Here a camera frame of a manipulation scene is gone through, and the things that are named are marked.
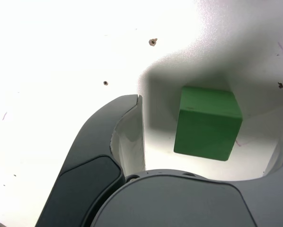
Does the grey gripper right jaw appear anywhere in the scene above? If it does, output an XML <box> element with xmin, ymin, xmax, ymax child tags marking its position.
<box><xmin>91</xmin><ymin>124</ymin><xmax>283</xmax><ymax>227</ymax></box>

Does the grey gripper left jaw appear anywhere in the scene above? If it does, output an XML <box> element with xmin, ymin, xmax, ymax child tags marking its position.
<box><xmin>35</xmin><ymin>94</ymin><xmax>147</xmax><ymax>227</ymax></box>

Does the green cube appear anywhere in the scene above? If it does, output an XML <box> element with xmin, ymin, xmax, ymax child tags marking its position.
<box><xmin>173</xmin><ymin>85</ymin><xmax>243</xmax><ymax>162</ymax></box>

